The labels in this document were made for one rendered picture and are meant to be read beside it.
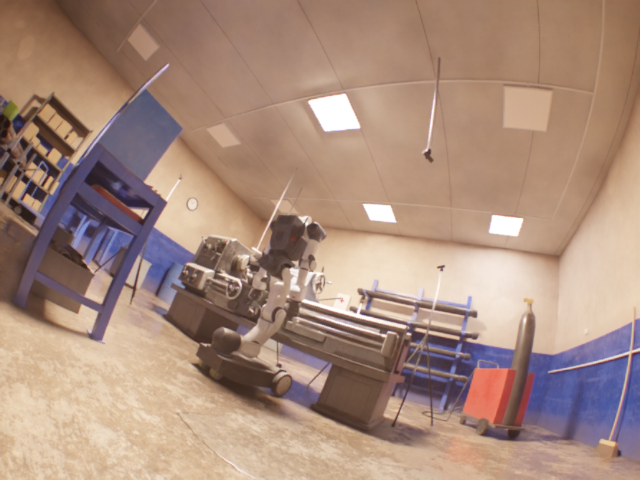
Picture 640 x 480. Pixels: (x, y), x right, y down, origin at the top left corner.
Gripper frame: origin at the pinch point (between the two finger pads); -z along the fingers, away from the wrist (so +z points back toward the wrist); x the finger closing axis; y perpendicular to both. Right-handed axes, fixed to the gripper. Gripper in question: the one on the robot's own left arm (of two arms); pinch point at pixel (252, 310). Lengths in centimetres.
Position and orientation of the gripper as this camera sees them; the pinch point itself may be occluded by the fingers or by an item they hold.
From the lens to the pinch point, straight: 236.3
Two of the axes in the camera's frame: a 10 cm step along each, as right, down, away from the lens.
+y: -8.1, -0.8, 5.9
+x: 5.4, 3.2, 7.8
